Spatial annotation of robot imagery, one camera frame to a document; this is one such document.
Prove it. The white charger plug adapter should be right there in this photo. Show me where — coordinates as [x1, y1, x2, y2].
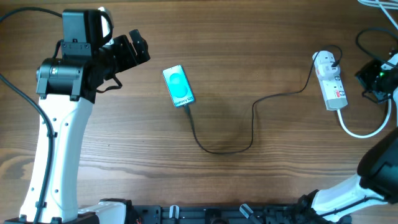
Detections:
[315, 62, 340, 80]

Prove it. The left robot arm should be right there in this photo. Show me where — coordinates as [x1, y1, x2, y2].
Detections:
[11, 8, 150, 223]

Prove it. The white power strip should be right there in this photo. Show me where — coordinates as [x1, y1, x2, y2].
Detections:
[312, 50, 348, 111]

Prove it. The white power strip cord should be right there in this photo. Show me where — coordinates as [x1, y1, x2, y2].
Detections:
[335, 96, 393, 139]

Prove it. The turquoise screen smartphone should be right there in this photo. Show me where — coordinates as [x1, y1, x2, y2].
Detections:
[162, 65, 195, 108]

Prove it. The black USB charging cable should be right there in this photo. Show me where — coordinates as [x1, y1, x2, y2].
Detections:
[183, 44, 344, 155]

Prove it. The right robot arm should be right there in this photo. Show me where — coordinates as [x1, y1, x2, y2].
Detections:
[299, 55, 397, 223]

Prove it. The white cables top right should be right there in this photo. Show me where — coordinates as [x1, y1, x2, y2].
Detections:
[356, 0, 398, 22]

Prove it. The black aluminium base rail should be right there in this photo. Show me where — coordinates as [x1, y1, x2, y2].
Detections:
[128, 203, 329, 224]

